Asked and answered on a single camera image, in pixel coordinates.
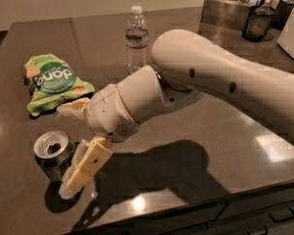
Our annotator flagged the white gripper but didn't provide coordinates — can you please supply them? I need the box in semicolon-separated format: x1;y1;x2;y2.
57;84;139;200

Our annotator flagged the green soda can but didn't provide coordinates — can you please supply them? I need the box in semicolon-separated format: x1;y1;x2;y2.
33;130;77;182

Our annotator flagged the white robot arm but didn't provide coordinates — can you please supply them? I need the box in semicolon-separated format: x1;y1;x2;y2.
57;29;294;200

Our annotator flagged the green snack bag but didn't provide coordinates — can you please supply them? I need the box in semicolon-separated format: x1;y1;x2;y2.
23;54;95;117

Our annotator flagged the clear plastic water bottle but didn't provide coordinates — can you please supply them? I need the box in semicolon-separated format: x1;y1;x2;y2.
125;5;148;73

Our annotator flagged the metal box stand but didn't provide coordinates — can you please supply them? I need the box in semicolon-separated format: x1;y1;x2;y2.
201;0;256;30

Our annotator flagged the black mesh utensil holder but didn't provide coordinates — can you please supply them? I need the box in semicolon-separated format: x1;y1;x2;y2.
242;6;275;42

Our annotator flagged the black drawer handle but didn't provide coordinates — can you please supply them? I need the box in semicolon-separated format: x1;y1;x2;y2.
269;208;294;223

